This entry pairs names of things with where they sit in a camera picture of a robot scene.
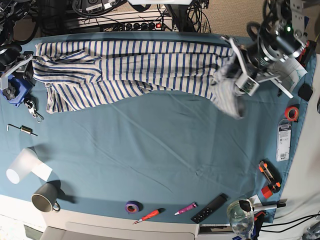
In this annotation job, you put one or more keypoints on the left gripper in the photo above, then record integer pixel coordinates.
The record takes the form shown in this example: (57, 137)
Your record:
(259, 57)

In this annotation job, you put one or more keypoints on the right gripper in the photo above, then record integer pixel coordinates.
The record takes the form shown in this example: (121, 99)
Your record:
(18, 65)

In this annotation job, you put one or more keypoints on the blue white striped T-shirt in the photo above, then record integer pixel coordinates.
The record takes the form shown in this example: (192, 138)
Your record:
(86, 74)

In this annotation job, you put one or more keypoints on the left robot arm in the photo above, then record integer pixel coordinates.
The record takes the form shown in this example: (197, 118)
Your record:
(280, 36)

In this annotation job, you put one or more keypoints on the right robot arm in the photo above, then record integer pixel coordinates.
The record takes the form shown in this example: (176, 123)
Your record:
(11, 57)

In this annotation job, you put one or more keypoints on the blue block with black knob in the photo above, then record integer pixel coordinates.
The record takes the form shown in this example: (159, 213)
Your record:
(17, 90)

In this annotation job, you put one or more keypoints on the white grey notebook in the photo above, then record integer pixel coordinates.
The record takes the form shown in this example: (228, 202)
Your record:
(290, 73)

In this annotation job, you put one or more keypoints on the metal keyring clip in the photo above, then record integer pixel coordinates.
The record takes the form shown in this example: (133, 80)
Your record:
(32, 109)

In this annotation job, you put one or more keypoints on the orange black spring clamp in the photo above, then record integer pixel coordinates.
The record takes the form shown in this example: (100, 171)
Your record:
(306, 54)

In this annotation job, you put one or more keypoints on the black square pad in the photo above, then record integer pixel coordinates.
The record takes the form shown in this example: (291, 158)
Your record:
(305, 92)

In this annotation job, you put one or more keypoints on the red tape roll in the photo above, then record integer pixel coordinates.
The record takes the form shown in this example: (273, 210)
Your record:
(291, 113)

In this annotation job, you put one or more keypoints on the steel hex key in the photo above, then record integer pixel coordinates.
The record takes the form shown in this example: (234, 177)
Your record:
(11, 126)

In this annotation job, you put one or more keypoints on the clear blister pack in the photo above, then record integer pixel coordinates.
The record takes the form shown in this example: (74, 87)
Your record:
(283, 146)

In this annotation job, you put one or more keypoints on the black power strip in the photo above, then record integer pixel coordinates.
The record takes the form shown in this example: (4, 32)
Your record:
(138, 26)

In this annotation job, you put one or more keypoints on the orange black bar clamp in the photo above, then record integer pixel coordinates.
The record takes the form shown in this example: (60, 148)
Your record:
(272, 177)

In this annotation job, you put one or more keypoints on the grey ceramic mug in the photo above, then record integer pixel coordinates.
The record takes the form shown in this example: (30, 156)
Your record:
(45, 198)

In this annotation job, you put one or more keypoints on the black remote control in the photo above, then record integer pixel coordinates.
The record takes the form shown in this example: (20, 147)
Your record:
(210, 208)

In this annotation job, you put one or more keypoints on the teal table cloth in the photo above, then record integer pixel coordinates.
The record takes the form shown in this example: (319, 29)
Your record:
(165, 149)

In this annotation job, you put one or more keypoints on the black marker pen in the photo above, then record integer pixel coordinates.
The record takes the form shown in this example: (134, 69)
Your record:
(258, 208)

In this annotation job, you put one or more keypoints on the pink glue tube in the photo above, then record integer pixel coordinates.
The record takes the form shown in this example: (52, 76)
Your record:
(186, 209)

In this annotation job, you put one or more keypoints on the clear wine glass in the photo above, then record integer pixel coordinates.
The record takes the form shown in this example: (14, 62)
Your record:
(240, 215)

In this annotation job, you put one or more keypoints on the red screwdriver pen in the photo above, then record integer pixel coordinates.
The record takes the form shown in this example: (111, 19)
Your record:
(150, 215)

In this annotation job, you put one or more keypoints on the purple tape roll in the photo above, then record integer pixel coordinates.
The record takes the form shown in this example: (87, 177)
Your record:
(132, 207)

